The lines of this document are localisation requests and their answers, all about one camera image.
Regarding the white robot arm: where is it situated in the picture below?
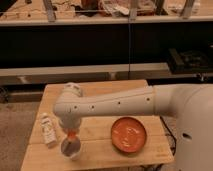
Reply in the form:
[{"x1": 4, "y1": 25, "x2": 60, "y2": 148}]
[{"x1": 53, "y1": 83, "x2": 213, "y2": 171}]

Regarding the white ceramic cup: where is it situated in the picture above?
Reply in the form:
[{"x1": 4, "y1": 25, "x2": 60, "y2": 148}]
[{"x1": 61, "y1": 138, "x2": 81, "y2": 160}]

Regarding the orange ceramic plate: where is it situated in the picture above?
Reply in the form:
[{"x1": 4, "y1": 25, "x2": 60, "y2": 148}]
[{"x1": 111, "y1": 117, "x2": 147, "y2": 153}]

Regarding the white tube bottle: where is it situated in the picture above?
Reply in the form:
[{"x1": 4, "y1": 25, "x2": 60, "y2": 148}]
[{"x1": 41, "y1": 113, "x2": 57, "y2": 148}]

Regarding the black equipment on shelf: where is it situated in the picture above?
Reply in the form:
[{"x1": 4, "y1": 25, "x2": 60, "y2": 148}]
[{"x1": 167, "y1": 48, "x2": 213, "y2": 74}]

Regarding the black cable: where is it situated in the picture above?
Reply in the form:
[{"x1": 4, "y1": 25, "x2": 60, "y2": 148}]
[{"x1": 161, "y1": 116, "x2": 176, "y2": 154}]

